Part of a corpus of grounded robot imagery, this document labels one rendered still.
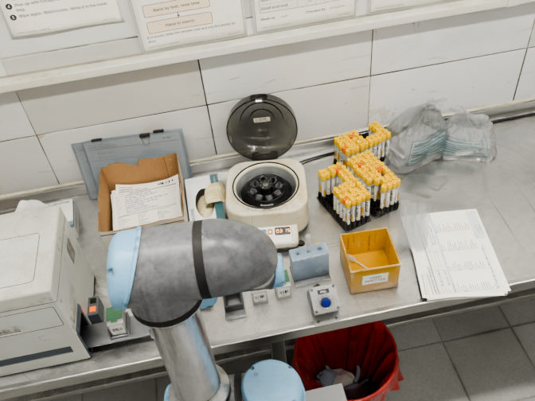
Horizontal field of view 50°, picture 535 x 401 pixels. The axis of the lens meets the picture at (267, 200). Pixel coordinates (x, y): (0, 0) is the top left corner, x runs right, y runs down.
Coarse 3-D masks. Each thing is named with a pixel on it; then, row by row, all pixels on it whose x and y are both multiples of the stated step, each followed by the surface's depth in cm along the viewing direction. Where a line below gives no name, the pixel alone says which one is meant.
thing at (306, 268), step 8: (296, 248) 152; (304, 248) 152; (312, 248) 151; (320, 248) 151; (296, 256) 150; (304, 256) 150; (312, 256) 150; (320, 256) 150; (328, 256) 151; (296, 264) 150; (304, 264) 151; (312, 264) 152; (320, 264) 153; (328, 264) 153; (296, 272) 153; (304, 272) 153; (312, 272) 154; (320, 272) 155; (328, 272) 156; (296, 280) 155; (304, 280) 155; (312, 280) 155; (320, 280) 155
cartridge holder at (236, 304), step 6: (234, 294) 153; (240, 294) 151; (228, 300) 152; (234, 300) 152; (240, 300) 152; (228, 306) 148; (234, 306) 149; (240, 306) 149; (228, 312) 150; (234, 312) 150; (240, 312) 149; (228, 318) 149; (234, 318) 149
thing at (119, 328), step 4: (124, 312) 144; (124, 316) 143; (120, 320) 141; (124, 320) 143; (108, 324) 140; (112, 324) 140; (116, 324) 140; (120, 324) 141; (124, 324) 142; (108, 328) 141; (112, 328) 141; (116, 328) 141; (120, 328) 142; (124, 328) 142; (112, 332) 142; (116, 332) 143; (120, 332) 143; (124, 332) 143; (112, 336) 143
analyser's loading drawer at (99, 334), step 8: (128, 320) 145; (136, 320) 147; (80, 328) 147; (88, 328) 147; (96, 328) 146; (104, 328) 146; (128, 328) 143; (136, 328) 145; (144, 328) 145; (80, 336) 145; (88, 336) 145; (96, 336) 145; (104, 336) 145; (120, 336) 143; (128, 336) 144; (136, 336) 144; (144, 336) 144; (152, 336) 145; (88, 344) 143; (96, 344) 143; (104, 344) 143
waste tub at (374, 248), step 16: (352, 240) 156; (368, 240) 157; (384, 240) 158; (368, 256) 160; (384, 256) 159; (352, 272) 145; (368, 272) 146; (384, 272) 147; (352, 288) 150; (368, 288) 151; (384, 288) 152
